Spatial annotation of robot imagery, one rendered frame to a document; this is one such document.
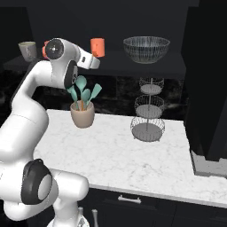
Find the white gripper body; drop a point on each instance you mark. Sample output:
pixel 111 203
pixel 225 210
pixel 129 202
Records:
pixel 94 62

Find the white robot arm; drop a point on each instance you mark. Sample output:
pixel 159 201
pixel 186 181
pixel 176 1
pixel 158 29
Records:
pixel 20 139

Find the dark tall cabinet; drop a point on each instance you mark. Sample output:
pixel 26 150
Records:
pixel 207 79

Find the orange cup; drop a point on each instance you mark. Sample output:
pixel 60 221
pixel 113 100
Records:
pixel 97 47
pixel 44 51

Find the teal spoon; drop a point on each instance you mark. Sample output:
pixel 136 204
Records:
pixel 85 96
pixel 72 92
pixel 80 83

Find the teal spatula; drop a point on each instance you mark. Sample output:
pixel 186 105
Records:
pixel 95 90

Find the clear glass bowl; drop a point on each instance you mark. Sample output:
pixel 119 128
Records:
pixel 146 50

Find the beige utensil pot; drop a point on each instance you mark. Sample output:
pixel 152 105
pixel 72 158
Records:
pixel 83 116

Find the grey cup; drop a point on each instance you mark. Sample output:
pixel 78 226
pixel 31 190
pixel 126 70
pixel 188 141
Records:
pixel 28 51

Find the grey stone block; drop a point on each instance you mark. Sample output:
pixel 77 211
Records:
pixel 208 167

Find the dark drawer front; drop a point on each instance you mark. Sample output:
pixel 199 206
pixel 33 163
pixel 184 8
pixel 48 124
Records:
pixel 142 214

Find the dark open wall cabinet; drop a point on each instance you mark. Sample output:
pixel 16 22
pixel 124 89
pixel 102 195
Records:
pixel 118 23

